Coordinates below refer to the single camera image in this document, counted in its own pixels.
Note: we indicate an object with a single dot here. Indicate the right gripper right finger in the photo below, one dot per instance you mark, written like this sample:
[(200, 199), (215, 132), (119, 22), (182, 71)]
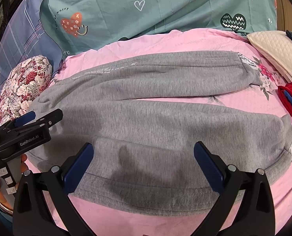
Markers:
[(256, 214)]

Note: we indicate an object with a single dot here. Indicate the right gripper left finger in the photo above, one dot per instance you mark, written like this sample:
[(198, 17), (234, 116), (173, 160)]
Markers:
[(31, 214)]

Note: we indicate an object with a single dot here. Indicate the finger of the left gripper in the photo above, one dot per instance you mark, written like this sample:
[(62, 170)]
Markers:
[(24, 119), (51, 118)]

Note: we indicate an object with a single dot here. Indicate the grey sweatpants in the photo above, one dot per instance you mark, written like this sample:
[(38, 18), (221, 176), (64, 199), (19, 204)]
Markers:
[(143, 143)]

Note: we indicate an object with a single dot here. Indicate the red rose floral bolster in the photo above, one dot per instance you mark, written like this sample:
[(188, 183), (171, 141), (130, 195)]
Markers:
[(23, 85)]

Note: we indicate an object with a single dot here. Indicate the blue plaid pillow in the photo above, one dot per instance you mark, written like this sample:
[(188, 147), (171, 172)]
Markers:
[(25, 37)]

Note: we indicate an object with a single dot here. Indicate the teal heart print quilt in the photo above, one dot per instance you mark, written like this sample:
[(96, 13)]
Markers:
[(80, 25)]

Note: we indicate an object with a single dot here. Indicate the pink floral bed sheet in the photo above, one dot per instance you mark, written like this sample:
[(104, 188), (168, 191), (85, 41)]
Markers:
[(254, 99)]

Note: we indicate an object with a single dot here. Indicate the cream quilted pillow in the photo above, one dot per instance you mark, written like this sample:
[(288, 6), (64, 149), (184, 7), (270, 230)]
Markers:
[(276, 48)]

